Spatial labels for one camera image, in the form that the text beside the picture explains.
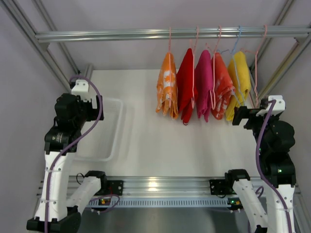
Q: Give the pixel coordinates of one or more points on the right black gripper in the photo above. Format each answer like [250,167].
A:
[238,116]

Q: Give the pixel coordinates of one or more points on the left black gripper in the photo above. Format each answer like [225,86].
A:
[97,108]

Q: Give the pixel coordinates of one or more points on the orange white patterned trousers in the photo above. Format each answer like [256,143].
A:
[167,100]

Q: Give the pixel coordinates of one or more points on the pink wire hanger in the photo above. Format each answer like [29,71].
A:
[255,104]
[170,43]

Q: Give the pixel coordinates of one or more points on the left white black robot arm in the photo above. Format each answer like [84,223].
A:
[56,213]

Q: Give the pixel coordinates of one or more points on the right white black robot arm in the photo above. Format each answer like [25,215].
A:
[274,139]

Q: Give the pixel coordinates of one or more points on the coral white patterned trousers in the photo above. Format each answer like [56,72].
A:
[224,87]

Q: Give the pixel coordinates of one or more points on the yellow trousers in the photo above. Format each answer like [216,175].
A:
[239,74]

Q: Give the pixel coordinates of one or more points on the magenta trousers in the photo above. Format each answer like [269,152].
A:
[204,84]

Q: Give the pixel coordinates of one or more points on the red trousers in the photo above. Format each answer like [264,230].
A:
[184,86]

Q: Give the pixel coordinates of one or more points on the pink hanger with coral trousers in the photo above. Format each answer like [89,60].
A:
[212,94]

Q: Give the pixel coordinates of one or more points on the pink hanger with red trousers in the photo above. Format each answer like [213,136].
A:
[193,49]

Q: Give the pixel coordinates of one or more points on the white plastic basket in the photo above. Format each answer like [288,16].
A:
[100,144]

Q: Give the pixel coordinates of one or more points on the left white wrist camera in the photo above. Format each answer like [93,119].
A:
[80,88]

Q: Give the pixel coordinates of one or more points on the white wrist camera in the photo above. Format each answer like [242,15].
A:
[274,102]
[80,88]

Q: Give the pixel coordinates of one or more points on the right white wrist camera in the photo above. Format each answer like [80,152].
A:
[274,102]

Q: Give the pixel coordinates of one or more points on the empty pink wire hanger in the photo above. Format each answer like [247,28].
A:
[255,104]

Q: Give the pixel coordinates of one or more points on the blue wire hanger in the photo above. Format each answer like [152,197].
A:
[232,52]

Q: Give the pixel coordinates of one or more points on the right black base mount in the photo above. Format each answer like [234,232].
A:
[220,187]

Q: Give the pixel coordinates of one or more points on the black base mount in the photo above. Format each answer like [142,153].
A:
[220,187]
[111,187]

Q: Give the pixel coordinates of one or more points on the aluminium hanging rail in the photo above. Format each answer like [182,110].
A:
[162,34]

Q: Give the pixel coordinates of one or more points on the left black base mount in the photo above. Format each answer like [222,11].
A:
[111,187]

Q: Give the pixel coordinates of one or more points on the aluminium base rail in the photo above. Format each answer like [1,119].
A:
[159,187]

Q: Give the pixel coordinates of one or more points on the grey slotted cable duct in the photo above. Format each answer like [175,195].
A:
[172,202]

